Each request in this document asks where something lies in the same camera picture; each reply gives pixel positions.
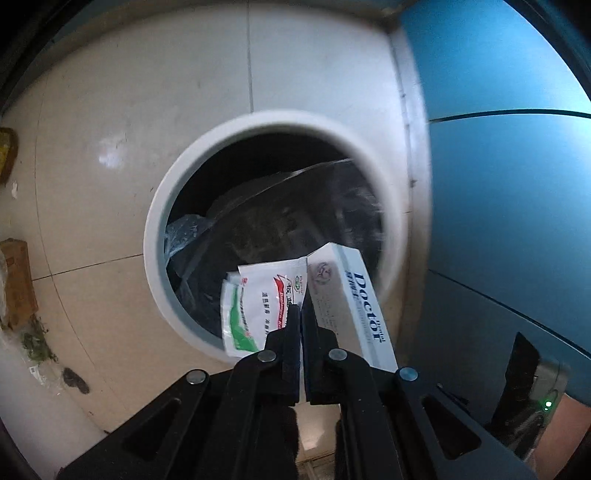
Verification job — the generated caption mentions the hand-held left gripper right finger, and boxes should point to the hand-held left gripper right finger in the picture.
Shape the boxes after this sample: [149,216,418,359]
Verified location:
[301,306,536,480]

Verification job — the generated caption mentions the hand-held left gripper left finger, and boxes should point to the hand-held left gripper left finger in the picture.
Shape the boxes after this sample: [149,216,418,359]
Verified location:
[58,306,302,480]

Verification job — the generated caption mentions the white sachet red stripe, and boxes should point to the white sachet red stripe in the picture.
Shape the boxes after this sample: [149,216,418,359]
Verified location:
[238,257,309,352]

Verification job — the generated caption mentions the white sachet green stripe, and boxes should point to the white sachet green stripe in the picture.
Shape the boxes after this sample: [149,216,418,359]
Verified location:
[221,272,259,360]

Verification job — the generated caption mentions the white toothpaste box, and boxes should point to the white toothpaste box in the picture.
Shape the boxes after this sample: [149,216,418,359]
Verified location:
[306,242,399,374]

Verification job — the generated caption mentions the white round trash bin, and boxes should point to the white round trash bin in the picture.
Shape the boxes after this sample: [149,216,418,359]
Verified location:
[143,110,404,358]

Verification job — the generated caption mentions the black bin liner bag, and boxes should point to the black bin liner bag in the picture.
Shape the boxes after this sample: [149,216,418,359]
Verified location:
[164,159,386,347]

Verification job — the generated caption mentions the clear plastic wrap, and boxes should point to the clear plastic wrap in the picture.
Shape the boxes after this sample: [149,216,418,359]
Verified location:
[165,213,215,278]

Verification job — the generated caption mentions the blue kitchen cabinet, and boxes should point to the blue kitchen cabinet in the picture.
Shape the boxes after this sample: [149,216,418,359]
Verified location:
[397,0,591,416]

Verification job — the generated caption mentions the dark floor scrap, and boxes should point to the dark floor scrap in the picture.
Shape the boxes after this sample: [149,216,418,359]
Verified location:
[62,367,90,395]

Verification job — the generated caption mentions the green vegetable scraps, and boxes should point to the green vegetable scraps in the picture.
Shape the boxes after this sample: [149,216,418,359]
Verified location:
[21,318,58,363]

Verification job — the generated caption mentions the brown cardboard box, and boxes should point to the brown cardboard box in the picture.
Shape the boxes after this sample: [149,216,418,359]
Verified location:
[0,237,38,330]

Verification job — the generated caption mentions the yellow cooking oil bottle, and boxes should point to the yellow cooking oil bottle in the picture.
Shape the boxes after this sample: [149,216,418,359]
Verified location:
[0,127,19,185]

